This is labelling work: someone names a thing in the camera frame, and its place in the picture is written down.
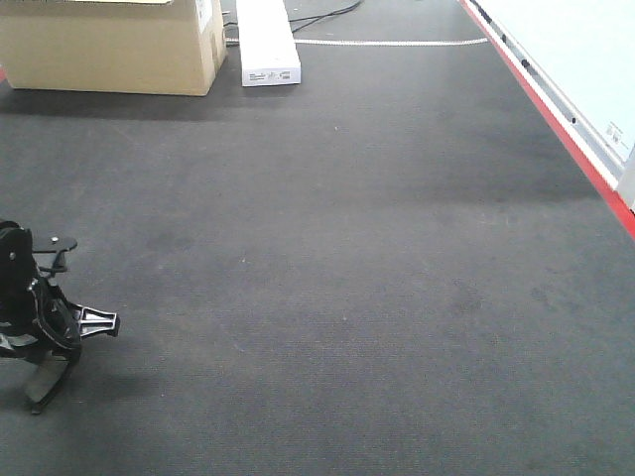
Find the long white box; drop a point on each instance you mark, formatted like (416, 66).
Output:
(268, 52)

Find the brake pad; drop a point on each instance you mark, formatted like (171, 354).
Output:
(44, 383)

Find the white side guard panel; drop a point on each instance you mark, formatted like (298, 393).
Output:
(583, 51)

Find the dark grey conveyor belt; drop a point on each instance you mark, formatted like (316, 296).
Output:
(393, 268)

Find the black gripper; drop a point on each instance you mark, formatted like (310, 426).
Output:
(35, 318)

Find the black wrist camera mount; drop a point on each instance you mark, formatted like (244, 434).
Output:
(49, 253)

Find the cardboard box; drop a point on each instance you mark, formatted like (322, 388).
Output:
(148, 47)

